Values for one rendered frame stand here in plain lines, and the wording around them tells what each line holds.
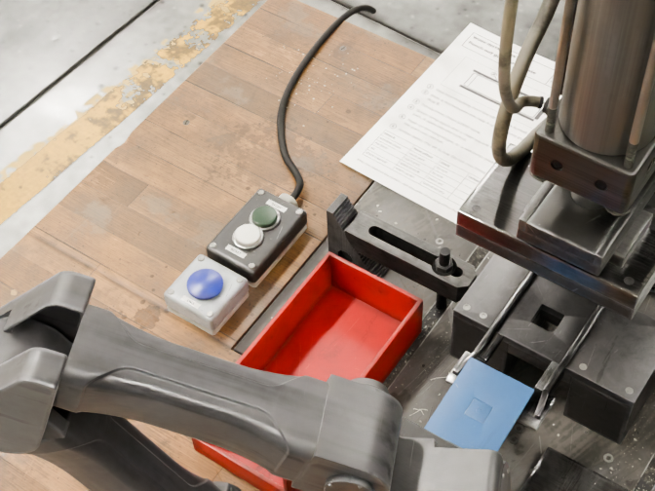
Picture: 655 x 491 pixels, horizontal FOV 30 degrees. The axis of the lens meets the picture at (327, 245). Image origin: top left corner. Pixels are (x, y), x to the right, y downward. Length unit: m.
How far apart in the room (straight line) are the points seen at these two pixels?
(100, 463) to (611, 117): 0.47
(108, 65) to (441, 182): 1.61
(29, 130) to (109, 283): 1.49
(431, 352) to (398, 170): 0.26
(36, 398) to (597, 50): 0.47
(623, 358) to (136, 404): 0.56
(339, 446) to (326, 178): 0.66
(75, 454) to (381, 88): 0.78
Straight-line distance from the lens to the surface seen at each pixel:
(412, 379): 1.30
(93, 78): 2.94
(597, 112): 0.97
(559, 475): 1.24
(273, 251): 1.37
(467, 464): 0.90
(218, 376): 0.85
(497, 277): 1.28
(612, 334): 1.25
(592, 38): 0.93
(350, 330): 1.33
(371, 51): 1.62
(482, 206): 1.13
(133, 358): 0.84
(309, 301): 1.33
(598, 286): 1.10
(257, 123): 1.53
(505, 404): 1.18
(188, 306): 1.33
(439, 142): 1.50
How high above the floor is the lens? 2.01
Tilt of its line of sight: 52 degrees down
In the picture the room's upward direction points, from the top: 3 degrees counter-clockwise
